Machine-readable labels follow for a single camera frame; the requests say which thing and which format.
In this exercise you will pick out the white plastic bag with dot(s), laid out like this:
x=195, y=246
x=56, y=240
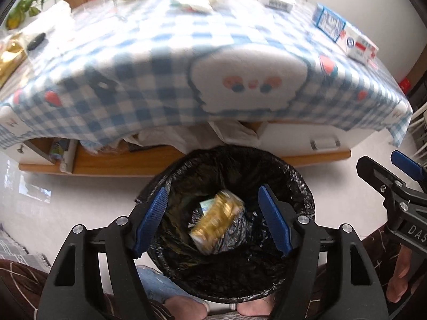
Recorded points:
x=50, y=20

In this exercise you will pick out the person's foot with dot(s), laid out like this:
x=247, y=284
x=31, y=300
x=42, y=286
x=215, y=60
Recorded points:
x=183, y=310
x=255, y=313

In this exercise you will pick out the grey woven rug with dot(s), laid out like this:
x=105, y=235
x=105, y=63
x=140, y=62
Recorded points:
x=20, y=250

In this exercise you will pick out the black remote control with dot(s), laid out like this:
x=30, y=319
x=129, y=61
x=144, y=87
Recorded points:
x=36, y=41

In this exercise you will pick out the gold gift bag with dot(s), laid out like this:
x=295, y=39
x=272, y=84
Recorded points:
x=10, y=61

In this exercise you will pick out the green pothos plant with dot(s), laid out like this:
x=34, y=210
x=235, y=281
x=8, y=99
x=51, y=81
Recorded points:
x=30, y=0

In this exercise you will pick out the dark patterned cloth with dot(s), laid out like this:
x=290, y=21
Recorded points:
x=20, y=290

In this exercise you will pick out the person's right foot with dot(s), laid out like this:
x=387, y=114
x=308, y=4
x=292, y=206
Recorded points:
x=255, y=313

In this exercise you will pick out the person's left foot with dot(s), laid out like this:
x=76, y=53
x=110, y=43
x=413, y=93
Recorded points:
x=183, y=310

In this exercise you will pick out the white wooden coffee table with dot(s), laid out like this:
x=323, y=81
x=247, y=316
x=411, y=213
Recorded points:
x=293, y=143

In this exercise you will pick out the person's right hand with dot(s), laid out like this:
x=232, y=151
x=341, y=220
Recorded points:
x=403, y=273

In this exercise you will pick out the blue white milk carton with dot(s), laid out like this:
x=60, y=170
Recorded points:
x=353, y=40

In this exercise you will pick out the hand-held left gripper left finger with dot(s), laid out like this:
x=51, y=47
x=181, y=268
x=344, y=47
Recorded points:
x=151, y=220

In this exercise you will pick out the gold foil packet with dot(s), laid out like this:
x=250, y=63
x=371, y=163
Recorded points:
x=216, y=220

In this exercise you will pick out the person's jeans leg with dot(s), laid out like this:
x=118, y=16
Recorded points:
x=160, y=283

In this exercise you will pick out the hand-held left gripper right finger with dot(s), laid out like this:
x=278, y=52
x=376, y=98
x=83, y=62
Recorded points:
x=273, y=220

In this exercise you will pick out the blue checkered printed tablecloth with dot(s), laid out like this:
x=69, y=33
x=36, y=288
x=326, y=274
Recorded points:
x=166, y=56

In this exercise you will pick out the open table drawer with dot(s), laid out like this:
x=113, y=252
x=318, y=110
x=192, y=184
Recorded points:
x=43, y=153

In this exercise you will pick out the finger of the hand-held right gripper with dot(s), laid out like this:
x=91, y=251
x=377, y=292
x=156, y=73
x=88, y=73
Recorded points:
x=405, y=165
x=370, y=170

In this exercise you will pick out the bin with black liner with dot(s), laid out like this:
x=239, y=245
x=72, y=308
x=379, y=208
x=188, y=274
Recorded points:
x=216, y=273

